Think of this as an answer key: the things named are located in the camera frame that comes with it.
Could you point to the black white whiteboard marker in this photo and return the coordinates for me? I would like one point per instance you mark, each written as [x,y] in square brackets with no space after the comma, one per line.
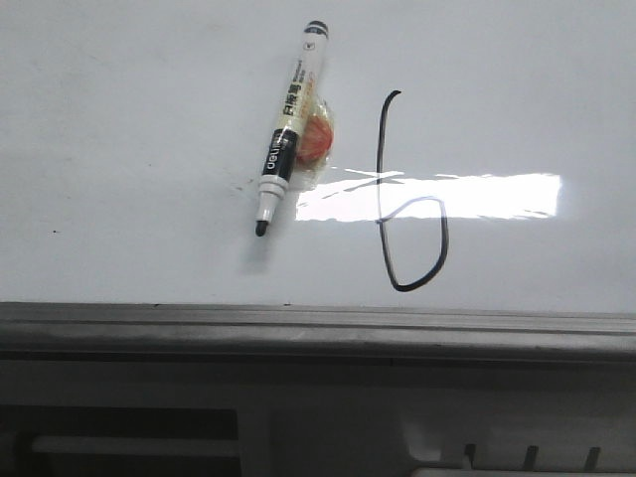
[291,124]

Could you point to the red round magnet with tape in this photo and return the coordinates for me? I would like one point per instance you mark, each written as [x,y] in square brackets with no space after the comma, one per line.
[315,146]

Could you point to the white whiteboard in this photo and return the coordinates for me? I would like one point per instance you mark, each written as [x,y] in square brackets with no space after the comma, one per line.
[483,159]

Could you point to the grey plastic base unit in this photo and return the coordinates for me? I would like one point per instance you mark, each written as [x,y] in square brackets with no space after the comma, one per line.
[65,418]

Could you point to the grey whiteboard frame rail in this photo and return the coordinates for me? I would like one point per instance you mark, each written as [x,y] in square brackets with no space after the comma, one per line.
[316,331]

